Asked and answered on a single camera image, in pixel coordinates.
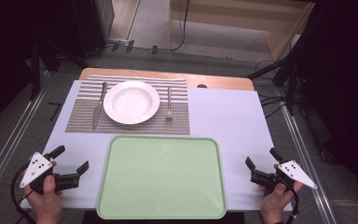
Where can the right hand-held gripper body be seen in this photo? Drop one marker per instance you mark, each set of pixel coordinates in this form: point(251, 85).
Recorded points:
point(295, 172)

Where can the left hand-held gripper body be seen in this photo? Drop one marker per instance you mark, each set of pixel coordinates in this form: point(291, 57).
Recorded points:
point(35, 168)

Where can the silver table knife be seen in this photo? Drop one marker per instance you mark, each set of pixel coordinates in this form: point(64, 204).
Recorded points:
point(98, 109)

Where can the light green plastic tray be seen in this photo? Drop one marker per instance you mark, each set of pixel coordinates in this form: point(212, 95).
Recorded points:
point(161, 177)

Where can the white deep plate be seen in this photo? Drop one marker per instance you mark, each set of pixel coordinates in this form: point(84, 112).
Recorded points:
point(131, 102)

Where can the silver fork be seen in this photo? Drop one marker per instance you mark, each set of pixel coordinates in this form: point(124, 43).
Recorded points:
point(169, 102)

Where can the person's left hand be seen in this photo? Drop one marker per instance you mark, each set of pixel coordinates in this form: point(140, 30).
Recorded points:
point(46, 205)

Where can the person's right hand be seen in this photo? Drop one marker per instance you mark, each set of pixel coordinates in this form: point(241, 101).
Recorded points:
point(275, 208)

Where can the striped woven placemat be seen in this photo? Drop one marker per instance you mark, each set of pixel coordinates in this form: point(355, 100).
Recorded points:
point(84, 124)

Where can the black metal stand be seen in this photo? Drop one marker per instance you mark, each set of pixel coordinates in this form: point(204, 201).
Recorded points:
point(292, 81)
point(35, 71)

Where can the dark cabinet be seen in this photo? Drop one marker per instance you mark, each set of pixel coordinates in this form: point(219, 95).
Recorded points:
point(90, 25)

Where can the light wooden shelf unit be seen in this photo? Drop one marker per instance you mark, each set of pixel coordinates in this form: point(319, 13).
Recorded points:
point(230, 15)

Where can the aluminium floor rail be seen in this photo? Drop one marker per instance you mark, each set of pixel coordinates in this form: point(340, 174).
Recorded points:
point(15, 130)
point(304, 155)

